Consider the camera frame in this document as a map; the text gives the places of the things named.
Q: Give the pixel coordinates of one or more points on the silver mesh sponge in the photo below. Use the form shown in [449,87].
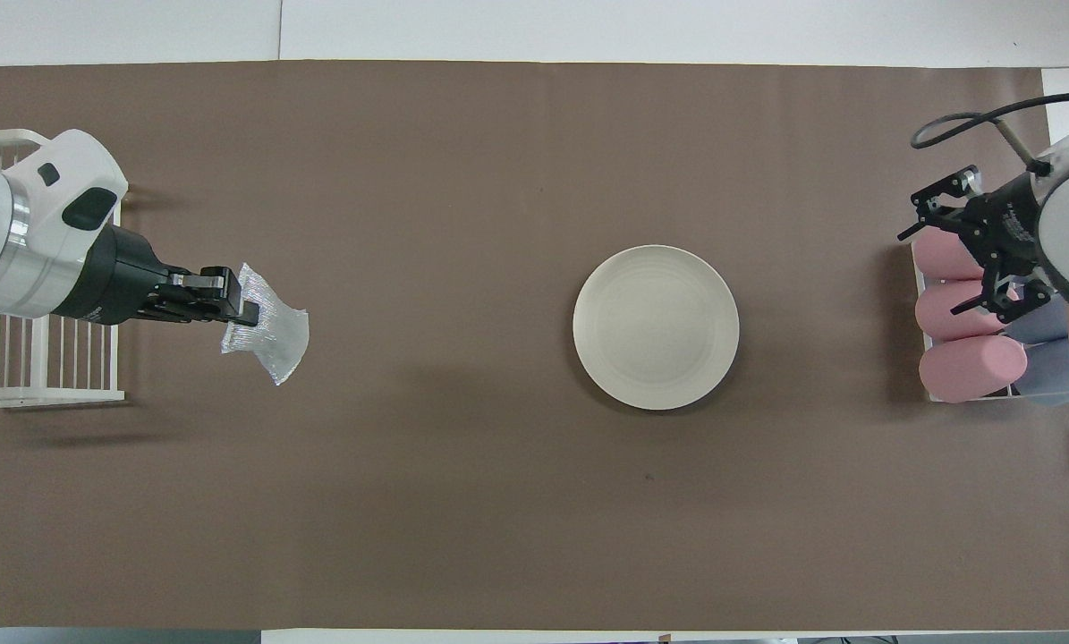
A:
[275,331]

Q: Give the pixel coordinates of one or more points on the cream round plate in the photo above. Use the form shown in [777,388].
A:
[656,327]

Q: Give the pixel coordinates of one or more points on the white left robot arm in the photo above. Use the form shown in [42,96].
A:
[24,224]

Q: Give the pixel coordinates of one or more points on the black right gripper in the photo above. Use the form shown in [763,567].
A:
[1013,224]

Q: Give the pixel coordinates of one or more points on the brown table mat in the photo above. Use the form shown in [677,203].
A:
[409,492]

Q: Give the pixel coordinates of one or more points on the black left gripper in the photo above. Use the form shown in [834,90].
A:
[114,282]

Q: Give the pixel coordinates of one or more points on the blue plastic cup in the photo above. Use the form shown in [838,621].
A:
[1053,371]
[1048,322]

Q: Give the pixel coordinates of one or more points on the pink plastic cup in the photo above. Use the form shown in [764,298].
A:
[941,309]
[968,368]
[941,259]

